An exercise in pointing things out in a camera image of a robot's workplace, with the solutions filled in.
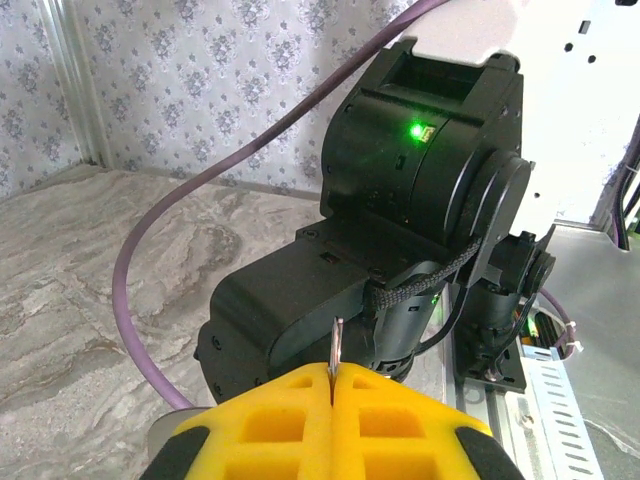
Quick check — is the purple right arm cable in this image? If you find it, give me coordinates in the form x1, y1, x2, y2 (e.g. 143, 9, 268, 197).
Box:
542, 164, 632, 359

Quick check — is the small right circuit board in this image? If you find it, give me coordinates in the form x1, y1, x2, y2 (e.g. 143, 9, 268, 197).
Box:
517, 307, 559, 351

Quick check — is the grey metal sheet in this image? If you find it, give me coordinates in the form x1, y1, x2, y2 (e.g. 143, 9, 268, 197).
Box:
539, 219, 640, 480

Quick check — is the black braided cable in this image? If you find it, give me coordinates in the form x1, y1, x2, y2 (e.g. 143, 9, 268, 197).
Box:
367, 237, 484, 314

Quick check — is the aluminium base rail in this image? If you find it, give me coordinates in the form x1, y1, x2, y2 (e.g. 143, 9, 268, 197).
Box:
442, 329, 531, 480

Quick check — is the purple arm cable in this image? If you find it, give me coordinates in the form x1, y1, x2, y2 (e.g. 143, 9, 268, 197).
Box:
542, 164, 632, 359
112, 0, 451, 411

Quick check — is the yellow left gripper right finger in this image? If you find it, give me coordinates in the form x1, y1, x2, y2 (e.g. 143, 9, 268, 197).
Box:
332, 360, 521, 480

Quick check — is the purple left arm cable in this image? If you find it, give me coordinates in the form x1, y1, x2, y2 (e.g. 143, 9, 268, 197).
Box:
112, 0, 451, 411

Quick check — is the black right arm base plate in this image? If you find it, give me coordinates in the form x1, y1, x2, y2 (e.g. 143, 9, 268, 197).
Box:
452, 344, 527, 396

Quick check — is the slotted grey cable duct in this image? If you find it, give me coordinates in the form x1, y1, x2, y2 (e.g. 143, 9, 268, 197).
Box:
504, 349, 606, 480

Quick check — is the silver keyring with keys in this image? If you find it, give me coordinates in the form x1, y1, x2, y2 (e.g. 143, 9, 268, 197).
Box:
327, 317, 344, 377

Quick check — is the aluminium frame post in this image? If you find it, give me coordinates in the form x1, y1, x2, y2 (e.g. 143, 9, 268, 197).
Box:
42, 0, 114, 169

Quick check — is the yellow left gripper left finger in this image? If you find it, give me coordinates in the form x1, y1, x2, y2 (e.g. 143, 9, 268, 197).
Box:
142, 362, 335, 480

